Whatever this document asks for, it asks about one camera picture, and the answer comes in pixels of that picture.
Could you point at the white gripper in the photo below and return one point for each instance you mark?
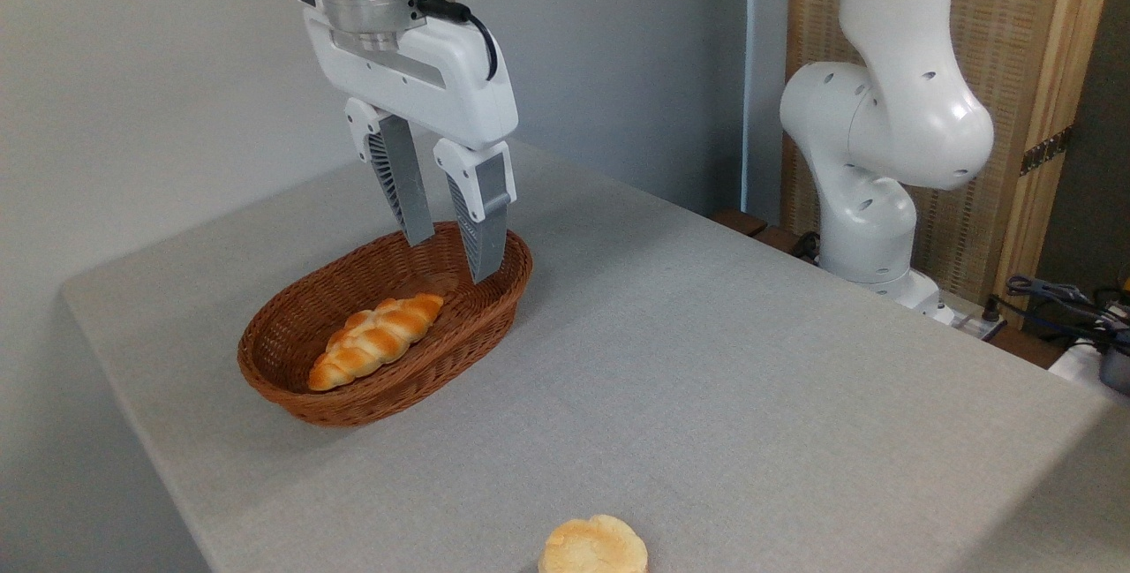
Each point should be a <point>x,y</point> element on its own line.
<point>450,79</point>

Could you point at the round bread roll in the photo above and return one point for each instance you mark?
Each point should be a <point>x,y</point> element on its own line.
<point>593,548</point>

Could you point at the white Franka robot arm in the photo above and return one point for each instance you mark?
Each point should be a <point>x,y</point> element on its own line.
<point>892,114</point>

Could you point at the braided bread loaf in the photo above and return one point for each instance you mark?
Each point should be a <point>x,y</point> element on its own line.
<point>375,341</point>

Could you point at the brown wicker basket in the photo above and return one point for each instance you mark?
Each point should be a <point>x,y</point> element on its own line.
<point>291,335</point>

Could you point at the wooden rattan folding screen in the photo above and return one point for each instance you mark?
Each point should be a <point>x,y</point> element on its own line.
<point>1015,43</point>

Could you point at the dark metal screen hinge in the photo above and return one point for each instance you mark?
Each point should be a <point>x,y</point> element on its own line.
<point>1046,151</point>

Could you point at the grey device with white base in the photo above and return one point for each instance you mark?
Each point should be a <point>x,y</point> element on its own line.
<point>1108,370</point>

